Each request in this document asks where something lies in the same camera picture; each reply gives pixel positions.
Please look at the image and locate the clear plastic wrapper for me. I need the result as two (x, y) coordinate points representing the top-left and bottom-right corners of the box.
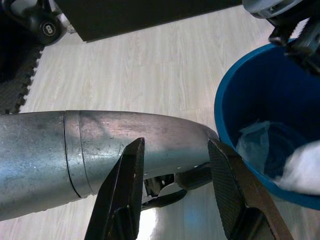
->
(236, 120), (273, 173)

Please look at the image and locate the black foam puzzle mat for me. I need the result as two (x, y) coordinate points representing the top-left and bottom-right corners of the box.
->
(0, 14), (45, 115)

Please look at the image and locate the blue plastic bucket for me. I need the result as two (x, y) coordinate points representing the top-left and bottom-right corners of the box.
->
(213, 38), (320, 211)

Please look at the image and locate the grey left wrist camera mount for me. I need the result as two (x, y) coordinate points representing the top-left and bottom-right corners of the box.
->
(242, 0), (312, 20)

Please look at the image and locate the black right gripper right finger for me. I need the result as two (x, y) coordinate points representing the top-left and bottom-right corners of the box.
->
(207, 138), (295, 240)

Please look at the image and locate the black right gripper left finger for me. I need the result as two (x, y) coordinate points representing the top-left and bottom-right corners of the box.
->
(84, 136), (146, 240)

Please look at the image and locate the white tissue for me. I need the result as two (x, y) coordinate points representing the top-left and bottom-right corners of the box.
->
(273, 141), (320, 196)

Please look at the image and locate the black wardrobe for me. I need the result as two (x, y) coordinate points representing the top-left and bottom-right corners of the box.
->
(53, 0), (245, 44)

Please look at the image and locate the black kettlebell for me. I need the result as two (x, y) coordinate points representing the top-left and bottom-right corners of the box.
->
(3, 0), (63, 46)

